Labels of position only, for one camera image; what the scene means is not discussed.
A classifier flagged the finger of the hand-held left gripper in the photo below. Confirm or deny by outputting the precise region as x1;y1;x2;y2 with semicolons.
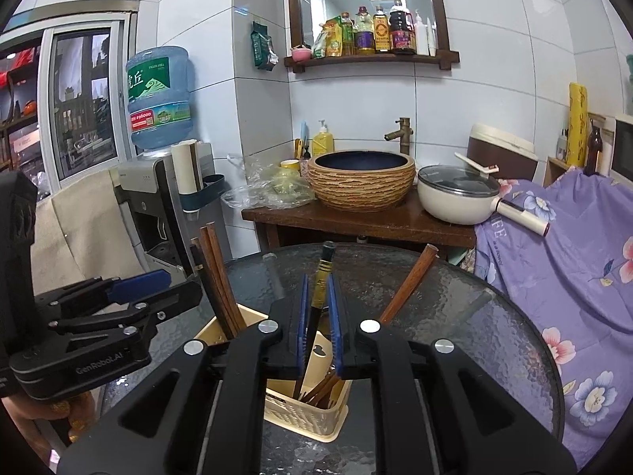
48;281;205;340
34;268;173;316

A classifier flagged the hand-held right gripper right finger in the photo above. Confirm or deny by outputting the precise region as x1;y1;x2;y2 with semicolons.
326;274;577;475

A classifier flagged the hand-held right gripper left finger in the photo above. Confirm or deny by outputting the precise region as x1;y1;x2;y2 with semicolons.
57;274;313;475

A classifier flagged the gold spoon black handle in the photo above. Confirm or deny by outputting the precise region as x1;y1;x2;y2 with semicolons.
293;240;338;401

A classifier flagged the beige plastic utensil holder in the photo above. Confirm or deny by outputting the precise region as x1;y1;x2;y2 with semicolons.
193;304;352;444

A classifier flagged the person's left hand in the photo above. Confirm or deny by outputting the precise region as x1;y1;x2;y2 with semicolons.
0;390;98;463

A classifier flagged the grey water dispenser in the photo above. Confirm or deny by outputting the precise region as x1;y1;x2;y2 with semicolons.
109;143;233;279

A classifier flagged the dark wooden washstand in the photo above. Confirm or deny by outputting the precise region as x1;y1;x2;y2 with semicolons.
241;192;478;264

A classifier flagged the teal plastic holder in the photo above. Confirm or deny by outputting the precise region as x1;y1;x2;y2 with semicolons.
178;173;227;211

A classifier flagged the ribbed brown basin bowl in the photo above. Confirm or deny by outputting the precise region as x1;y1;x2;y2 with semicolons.
307;149;417;214

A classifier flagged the clear plastic bag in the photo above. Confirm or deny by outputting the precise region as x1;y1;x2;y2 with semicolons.
220;153;318;209

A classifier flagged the white pan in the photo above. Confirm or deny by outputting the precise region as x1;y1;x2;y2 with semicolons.
417;164;551;238

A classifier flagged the yellow soap dispenser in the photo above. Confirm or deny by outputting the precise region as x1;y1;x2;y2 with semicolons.
311;119;336;157

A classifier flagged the glass pan lid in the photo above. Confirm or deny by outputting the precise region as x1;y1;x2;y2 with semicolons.
418;164;502;195

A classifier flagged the blue water jug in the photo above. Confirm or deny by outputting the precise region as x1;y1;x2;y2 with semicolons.
125;46;195;152

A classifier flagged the sliding window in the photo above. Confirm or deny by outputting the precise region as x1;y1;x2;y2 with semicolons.
0;9;138;185

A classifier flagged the brass bamboo faucet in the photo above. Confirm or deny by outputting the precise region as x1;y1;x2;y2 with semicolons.
384;117;414;156

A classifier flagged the white rice spoon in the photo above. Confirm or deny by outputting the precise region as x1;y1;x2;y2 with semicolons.
453;152;500;175

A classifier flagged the wooden display shelf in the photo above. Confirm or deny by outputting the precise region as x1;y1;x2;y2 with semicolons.
0;44;43;172

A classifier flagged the purple floral cloth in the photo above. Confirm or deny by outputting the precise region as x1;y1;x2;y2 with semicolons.
462;165;633;472

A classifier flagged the brown white rice cooker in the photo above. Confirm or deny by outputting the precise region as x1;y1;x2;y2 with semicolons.
467;123;540;185

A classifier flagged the wooden box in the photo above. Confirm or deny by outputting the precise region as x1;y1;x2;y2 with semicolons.
543;155;570;189

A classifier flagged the green tea packet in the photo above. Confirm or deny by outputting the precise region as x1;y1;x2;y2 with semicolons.
250;20;274;71

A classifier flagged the pale food packet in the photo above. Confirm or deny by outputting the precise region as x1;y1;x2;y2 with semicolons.
311;22;329;58

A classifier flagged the yellow food packet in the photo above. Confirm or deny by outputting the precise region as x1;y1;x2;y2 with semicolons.
324;16;345;58

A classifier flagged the green label bottle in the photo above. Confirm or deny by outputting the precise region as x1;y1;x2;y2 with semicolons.
341;12;356;57

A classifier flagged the yellow cooking oil bottle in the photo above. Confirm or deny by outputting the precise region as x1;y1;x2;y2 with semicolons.
354;6;377;55

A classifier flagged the brown label sauce bottle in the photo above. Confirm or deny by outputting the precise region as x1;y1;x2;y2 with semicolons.
372;5;392;55

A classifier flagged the dark soy sauce bottle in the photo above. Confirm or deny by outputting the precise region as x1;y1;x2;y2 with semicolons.
388;0;417;55

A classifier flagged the tall white squeeze bottle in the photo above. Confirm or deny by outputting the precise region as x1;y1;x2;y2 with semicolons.
414;10;430;57

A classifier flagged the brown glass bottle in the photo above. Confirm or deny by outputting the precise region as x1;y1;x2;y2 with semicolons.
583;125;603;177

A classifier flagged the yellow patterned roll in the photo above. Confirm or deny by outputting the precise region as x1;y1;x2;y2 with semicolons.
567;82;589;169

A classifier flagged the wooden framed mirror shelf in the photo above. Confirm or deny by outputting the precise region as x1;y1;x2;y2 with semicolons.
280;0;462;74

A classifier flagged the white microwave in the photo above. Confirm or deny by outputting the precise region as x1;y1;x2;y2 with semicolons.
608;114;633;182

